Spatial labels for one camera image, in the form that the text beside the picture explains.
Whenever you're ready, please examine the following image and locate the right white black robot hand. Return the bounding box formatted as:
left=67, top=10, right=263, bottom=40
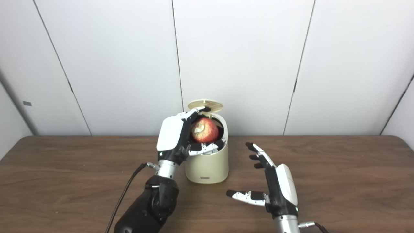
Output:
left=226, top=142, right=300, bottom=218

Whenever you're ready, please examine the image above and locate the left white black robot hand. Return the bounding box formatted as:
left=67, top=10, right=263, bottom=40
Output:
left=156, top=106, right=227, bottom=166

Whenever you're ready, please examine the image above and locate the red apple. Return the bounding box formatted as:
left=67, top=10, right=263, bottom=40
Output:
left=191, top=117, right=219, bottom=143

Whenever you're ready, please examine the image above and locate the cream round bin lid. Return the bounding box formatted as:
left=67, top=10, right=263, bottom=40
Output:
left=188, top=99, right=224, bottom=114

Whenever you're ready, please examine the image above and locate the cream-colored bin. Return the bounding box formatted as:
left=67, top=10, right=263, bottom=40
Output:
left=184, top=112, right=229, bottom=184

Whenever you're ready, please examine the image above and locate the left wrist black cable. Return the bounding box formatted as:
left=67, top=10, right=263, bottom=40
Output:
left=104, top=162, right=160, bottom=233

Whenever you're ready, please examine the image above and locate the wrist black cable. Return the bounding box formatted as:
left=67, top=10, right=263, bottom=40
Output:
left=298, top=221, right=329, bottom=233
left=104, top=162, right=160, bottom=233

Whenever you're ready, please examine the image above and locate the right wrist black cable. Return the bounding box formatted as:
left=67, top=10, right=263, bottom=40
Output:
left=298, top=221, right=329, bottom=233

